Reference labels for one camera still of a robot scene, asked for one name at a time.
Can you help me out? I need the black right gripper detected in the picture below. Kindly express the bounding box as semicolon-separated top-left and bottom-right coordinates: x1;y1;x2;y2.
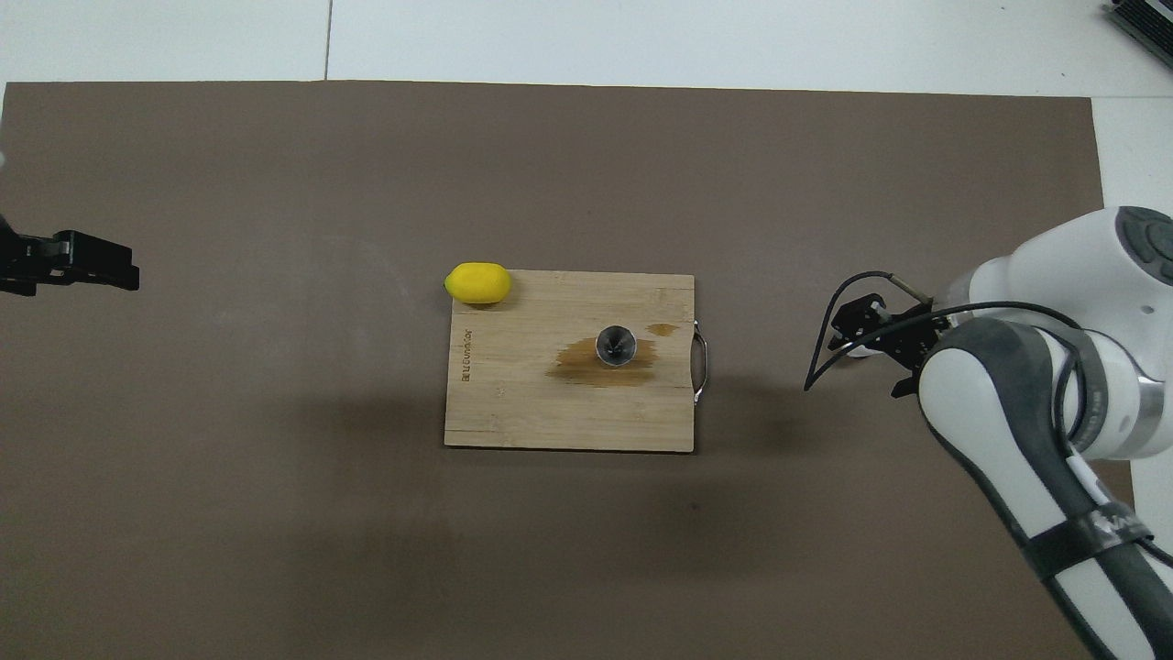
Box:
827;293;956;401

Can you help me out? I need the steel double jigger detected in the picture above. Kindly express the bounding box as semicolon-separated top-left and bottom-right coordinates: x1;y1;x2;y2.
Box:
596;324;636;366

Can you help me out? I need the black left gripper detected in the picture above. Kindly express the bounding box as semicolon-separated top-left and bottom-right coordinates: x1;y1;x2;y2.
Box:
0;213;141;297

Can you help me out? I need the grey ribbed device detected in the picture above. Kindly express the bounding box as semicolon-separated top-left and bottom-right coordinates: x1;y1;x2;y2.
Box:
1104;0;1173;67

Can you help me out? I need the yellow lemon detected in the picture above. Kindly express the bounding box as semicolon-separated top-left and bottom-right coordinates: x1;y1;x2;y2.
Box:
444;262;512;306

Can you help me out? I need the wooden cutting board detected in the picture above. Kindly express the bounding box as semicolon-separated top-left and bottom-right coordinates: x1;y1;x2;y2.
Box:
444;271;709;453

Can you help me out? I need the brown table mat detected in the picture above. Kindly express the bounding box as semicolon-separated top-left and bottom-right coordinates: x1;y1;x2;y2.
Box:
0;81;1154;660

